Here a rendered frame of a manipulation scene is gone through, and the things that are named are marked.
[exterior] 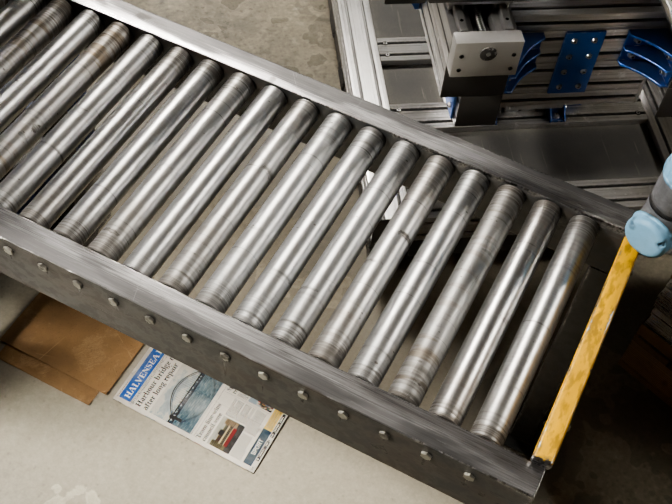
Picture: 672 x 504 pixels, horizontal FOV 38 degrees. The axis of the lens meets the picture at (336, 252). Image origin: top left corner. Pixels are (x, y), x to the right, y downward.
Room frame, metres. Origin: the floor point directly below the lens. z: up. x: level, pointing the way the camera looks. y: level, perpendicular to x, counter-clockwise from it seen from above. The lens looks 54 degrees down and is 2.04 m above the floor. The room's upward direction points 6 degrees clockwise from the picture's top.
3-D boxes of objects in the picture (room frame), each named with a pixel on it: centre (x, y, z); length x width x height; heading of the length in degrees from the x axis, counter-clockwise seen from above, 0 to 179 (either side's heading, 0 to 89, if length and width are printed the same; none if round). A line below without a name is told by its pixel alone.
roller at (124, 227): (1.06, 0.28, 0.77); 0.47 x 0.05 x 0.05; 158
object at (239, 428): (1.05, 0.25, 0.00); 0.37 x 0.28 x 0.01; 68
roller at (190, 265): (1.01, 0.16, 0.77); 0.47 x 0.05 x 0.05; 158
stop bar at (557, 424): (0.77, -0.39, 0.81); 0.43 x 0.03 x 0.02; 158
